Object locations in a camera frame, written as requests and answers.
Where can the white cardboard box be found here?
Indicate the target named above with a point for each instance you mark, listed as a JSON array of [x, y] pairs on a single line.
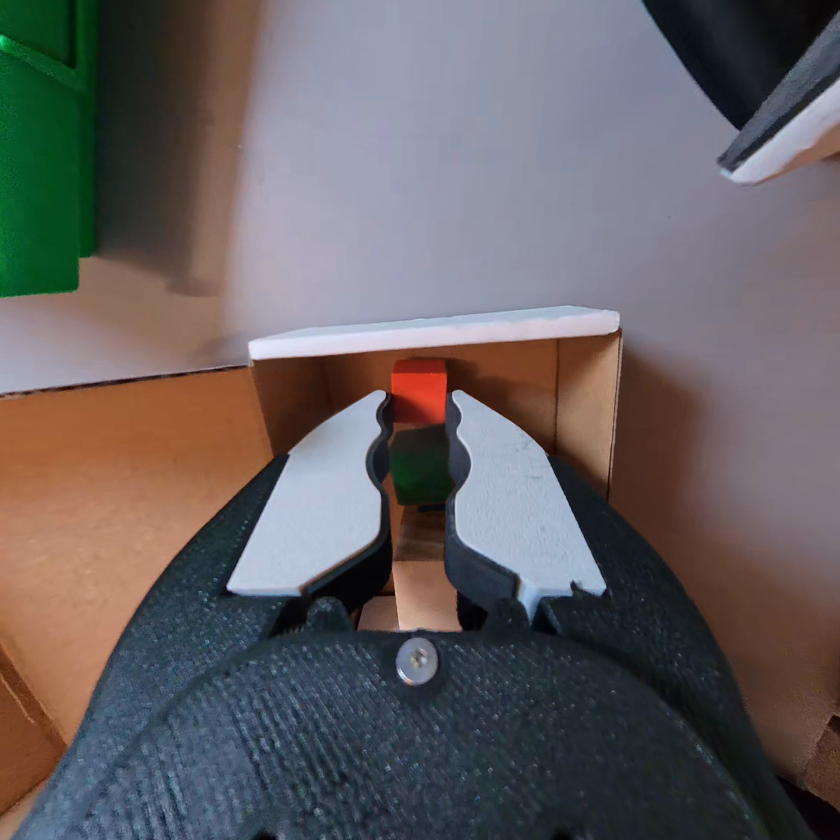
[[98, 492]]

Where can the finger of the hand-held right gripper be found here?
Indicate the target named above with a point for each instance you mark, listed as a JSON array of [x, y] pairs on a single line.
[[794, 131]]

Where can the green plastic bin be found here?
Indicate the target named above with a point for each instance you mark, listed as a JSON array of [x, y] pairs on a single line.
[[39, 164]]

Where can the orange cube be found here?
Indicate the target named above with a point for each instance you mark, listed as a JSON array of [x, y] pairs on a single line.
[[417, 390]]

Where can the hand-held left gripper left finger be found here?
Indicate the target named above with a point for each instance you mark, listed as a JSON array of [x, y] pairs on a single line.
[[315, 505]]

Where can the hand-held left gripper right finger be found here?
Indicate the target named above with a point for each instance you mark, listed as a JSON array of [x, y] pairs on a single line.
[[518, 512]]

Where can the green cube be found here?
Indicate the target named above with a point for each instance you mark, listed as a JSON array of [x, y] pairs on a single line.
[[420, 463]]

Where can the wooden cube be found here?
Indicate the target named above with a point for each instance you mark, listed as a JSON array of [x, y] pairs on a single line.
[[420, 535]]

